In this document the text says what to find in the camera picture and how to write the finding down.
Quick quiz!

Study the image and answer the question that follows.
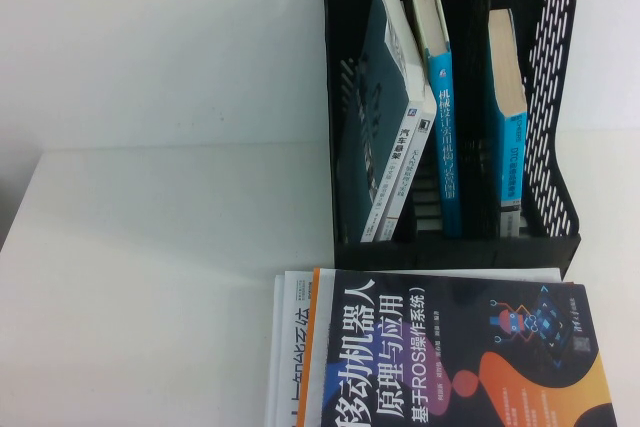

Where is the white book with black title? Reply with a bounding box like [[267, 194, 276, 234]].
[[278, 268, 564, 427]]

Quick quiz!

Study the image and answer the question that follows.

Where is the thick blue-spined paperback book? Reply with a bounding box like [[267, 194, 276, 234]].
[[487, 9, 529, 239]]

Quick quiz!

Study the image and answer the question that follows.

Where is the tall blue-spined hardcover book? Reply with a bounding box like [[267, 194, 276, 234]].
[[404, 0, 464, 239]]

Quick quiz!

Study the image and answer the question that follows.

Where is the white car suspension book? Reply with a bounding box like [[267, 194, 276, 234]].
[[332, 0, 427, 244]]

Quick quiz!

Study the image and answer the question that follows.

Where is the dark mobile robot ROS book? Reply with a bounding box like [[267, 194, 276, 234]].
[[304, 268, 621, 427]]

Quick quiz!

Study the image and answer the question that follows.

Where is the black perforated book stand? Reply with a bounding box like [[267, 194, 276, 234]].
[[322, 0, 584, 282]]

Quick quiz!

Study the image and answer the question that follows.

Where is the white-spined book with brown cover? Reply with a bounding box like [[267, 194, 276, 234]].
[[379, 64, 438, 242]]

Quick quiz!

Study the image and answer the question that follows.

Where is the plain white book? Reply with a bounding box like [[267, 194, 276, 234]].
[[264, 274, 286, 427]]

